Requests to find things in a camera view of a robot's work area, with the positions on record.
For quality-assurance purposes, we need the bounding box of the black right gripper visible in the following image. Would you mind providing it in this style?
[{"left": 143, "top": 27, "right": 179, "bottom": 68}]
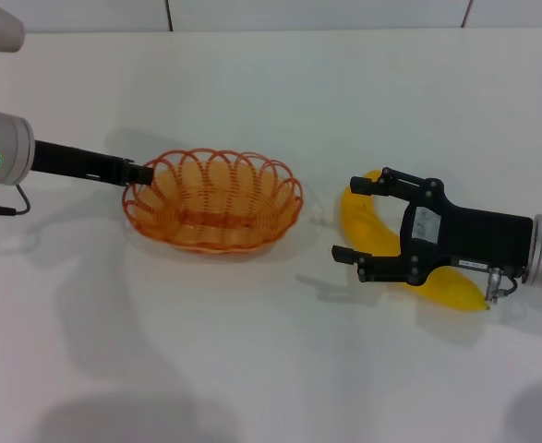
[{"left": 331, "top": 167, "right": 536, "bottom": 285}]

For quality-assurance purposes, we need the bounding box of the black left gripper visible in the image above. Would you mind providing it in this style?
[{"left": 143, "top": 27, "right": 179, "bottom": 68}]
[{"left": 32, "top": 139, "right": 155, "bottom": 187}]

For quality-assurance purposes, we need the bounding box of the yellow banana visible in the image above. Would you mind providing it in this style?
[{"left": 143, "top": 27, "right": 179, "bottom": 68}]
[{"left": 339, "top": 168, "right": 492, "bottom": 314}]

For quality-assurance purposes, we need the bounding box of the orange plastic wire basket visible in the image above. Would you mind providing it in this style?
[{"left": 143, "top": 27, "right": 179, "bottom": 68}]
[{"left": 121, "top": 147, "right": 304, "bottom": 255}]

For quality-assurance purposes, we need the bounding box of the clear plastic wrap piece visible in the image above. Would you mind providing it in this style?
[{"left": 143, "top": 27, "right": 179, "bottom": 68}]
[{"left": 307, "top": 189, "right": 342, "bottom": 228}]

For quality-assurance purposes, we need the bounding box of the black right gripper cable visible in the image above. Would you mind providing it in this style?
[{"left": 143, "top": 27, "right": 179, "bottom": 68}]
[{"left": 484, "top": 266, "right": 525, "bottom": 305}]

